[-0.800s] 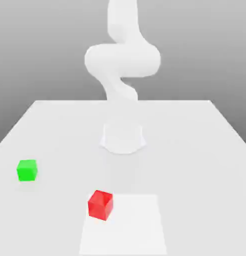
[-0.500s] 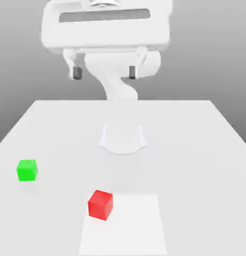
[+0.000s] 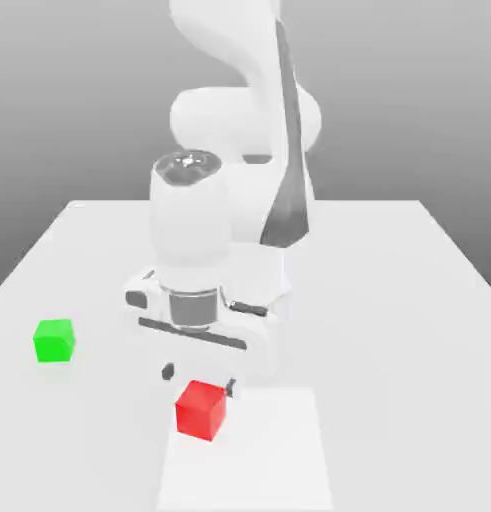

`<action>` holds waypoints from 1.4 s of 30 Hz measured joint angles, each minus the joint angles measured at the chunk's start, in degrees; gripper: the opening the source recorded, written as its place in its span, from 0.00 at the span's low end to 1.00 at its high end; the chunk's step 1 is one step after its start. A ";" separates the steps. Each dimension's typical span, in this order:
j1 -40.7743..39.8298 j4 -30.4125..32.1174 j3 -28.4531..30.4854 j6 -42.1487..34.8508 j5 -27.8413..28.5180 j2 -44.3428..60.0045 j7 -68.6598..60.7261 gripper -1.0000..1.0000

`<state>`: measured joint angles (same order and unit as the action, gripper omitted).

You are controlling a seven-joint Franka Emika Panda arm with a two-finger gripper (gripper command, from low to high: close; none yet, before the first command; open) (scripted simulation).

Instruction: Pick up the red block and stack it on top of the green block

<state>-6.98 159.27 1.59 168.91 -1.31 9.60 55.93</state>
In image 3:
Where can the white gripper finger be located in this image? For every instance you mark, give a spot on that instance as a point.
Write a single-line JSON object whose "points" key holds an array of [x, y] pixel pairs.
{"points": [[231, 387], [168, 371]]}

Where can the small red cube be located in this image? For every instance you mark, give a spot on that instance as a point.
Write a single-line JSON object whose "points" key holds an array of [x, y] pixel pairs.
{"points": [[199, 412]]}

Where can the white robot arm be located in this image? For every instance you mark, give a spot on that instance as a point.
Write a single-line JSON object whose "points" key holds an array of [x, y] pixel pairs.
{"points": [[197, 224]]}

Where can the small green cube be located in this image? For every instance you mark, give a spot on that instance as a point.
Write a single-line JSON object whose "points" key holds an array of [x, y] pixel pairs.
{"points": [[54, 340]]}

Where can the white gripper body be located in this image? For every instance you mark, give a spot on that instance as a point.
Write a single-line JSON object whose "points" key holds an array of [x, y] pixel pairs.
{"points": [[245, 328]]}

